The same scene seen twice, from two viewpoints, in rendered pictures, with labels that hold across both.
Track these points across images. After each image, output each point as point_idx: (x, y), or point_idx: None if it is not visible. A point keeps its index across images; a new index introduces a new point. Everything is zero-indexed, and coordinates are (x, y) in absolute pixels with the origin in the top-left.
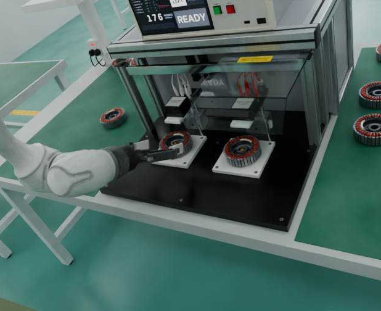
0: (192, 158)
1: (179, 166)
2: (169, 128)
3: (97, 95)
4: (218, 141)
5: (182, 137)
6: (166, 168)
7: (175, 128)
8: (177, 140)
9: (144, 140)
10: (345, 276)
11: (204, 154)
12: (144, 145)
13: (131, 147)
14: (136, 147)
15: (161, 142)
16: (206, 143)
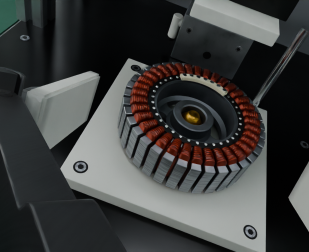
0: (265, 206)
1: (221, 244)
2: (109, 36)
3: None
4: (305, 141)
5: (219, 99)
6: (153, 238)
7: (133, 45)
8: (201, 107)
9: (87, 79)
10: None
11: (291, 190)
12: (78, 109)
13: (36, 151)
14: (45, 123)
15: (137, 97)
16: (268, 137)
